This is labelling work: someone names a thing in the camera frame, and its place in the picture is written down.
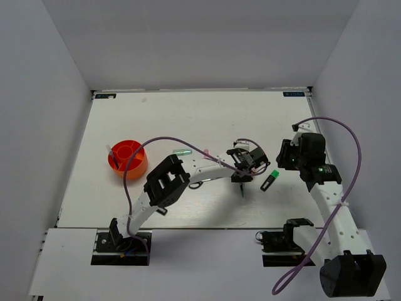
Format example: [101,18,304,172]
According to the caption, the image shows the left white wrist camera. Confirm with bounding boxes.
[233,139,250,151]

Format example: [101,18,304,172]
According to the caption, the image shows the green transparent case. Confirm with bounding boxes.
[172,149,192,156]

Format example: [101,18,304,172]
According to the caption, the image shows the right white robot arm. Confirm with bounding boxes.
[276,131,387,298]

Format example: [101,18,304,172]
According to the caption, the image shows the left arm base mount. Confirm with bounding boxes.
[91,231,150,267]

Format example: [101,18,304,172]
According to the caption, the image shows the orange round container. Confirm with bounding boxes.
[108,140,148,180]

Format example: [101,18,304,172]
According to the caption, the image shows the black handled scissors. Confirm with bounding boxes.
[188,178,216,190]

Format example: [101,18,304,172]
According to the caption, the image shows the right blue table label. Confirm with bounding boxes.
[283,91,305,97]

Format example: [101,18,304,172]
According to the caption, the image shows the left blue table label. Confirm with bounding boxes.
[95,93,117,99]

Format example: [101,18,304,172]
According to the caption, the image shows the green highlighter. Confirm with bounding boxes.
[260,170,279,192]

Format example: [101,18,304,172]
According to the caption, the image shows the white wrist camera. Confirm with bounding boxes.
[291,122,316,146]
[233,139,250,151]

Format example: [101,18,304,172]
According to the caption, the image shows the blue table label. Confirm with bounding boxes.
[95,93,117,99]
[283,91,305,97]

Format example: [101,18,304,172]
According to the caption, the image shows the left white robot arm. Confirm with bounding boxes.
[109,147,270,251]

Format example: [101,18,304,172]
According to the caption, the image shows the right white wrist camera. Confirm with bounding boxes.
[291,122,316,146]

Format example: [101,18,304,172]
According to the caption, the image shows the white pen in container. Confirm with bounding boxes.
[106,144,119,170]

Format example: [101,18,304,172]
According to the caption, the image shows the yellow highlighter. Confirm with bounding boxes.
[156,208,168,216]

